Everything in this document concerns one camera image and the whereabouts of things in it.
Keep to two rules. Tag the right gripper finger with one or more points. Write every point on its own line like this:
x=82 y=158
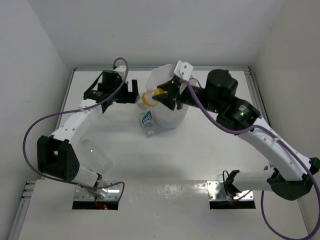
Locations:
x=166 y=100
x=170 y=87

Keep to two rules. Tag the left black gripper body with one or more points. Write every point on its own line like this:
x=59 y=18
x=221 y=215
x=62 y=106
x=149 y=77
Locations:
x=122 y=95

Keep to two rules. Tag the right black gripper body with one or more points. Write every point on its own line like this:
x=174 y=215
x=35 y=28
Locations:
x=186 y=97

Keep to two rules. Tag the yellow cap small bottle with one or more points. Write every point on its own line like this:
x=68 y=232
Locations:
x=147 y=97

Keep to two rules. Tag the light blue label bottle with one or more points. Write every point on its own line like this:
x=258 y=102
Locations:
x=146 y=119

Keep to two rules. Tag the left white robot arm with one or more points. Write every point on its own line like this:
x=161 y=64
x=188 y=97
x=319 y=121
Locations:
x=56 y=156

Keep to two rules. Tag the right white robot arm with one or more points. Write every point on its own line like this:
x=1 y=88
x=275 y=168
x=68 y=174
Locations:
x=291 y=175

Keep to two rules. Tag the white octagonal plastic bin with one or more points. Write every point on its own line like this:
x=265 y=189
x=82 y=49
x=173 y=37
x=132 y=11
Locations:
x=165 y=117

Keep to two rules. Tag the clear unlabelled plastic bottle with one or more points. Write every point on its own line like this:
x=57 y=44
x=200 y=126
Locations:
x=95 y=157

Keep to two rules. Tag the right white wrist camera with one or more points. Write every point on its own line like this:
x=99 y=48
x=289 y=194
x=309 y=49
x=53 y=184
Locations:
x=183 y=70

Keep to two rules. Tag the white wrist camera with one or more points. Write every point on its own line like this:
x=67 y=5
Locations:
x=183 y=70
x=121 y=70

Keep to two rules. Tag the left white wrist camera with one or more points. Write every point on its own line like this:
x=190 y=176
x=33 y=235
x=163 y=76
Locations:
x=121 y=70

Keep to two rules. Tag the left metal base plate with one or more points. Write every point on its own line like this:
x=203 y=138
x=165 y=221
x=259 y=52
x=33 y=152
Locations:
x=108 y=194

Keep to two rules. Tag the metal base plate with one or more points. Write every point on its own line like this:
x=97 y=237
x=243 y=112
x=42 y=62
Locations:
x=216 y=193
x=108 y=194

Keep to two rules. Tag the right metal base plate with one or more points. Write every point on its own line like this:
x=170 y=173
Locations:
x=216 y=193

